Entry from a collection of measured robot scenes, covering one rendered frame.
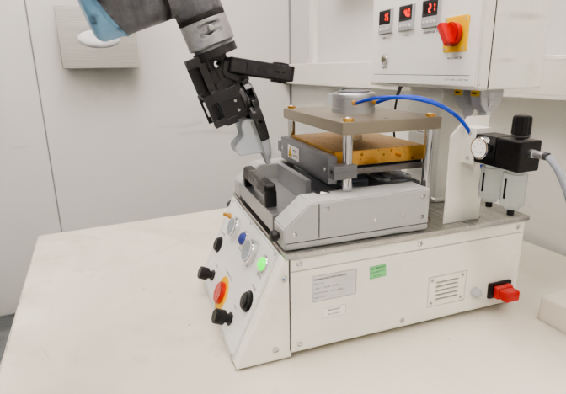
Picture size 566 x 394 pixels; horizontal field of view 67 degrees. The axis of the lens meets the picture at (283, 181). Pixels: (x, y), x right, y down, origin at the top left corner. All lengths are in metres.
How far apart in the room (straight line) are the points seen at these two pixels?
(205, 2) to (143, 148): 1.55
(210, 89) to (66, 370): 0.48
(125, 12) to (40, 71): 1.51
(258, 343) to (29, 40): 1.74
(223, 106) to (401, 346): 0.48
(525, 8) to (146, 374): 0.80
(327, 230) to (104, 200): 1.69
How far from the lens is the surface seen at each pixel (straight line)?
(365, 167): 0.72
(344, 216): 0.65
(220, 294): 0.80
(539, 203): 1.25
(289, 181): 0.78
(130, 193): 2.22
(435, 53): 0.82
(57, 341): 0.86
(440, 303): 0.82
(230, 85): 0.71
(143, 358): 0.76
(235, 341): 0.71
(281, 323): 0.68
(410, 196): 0.70
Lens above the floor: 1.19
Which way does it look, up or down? 15 degrees down
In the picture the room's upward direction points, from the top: 1 degrees counter-clockwise
